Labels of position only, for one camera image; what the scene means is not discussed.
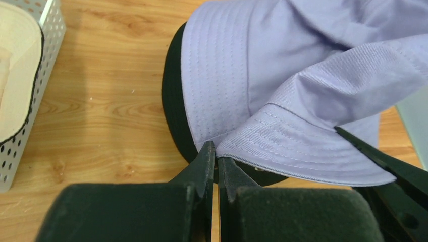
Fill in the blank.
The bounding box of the beige bucket hat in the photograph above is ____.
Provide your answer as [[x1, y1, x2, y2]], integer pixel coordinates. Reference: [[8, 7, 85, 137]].
[[161, 22, 289, 187]]

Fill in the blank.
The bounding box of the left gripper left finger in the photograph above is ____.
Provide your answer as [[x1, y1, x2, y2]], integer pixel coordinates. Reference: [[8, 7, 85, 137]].
[[36, 142, 215, 241]]

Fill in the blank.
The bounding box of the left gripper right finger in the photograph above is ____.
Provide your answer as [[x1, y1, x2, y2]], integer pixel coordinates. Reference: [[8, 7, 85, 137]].
[[218, 158, 384, 241]]

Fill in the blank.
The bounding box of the cream straw-coloured bucket hat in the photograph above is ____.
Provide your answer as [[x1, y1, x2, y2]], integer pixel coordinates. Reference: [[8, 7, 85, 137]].
[[1, 1, 44, 143]]

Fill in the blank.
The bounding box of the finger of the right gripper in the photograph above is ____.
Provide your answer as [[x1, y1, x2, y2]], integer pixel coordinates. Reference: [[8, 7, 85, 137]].
[[335, 127, 427, 201], [354, 183, 427, 241]]

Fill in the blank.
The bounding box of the lavender bucket hat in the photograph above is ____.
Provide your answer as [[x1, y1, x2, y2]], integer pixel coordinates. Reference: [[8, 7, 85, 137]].
[[181, 1, 427, 187]]

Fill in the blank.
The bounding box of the white perforated plastic basket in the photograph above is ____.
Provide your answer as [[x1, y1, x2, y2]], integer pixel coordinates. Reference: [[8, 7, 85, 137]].
[[1, 0, 66, 192]]

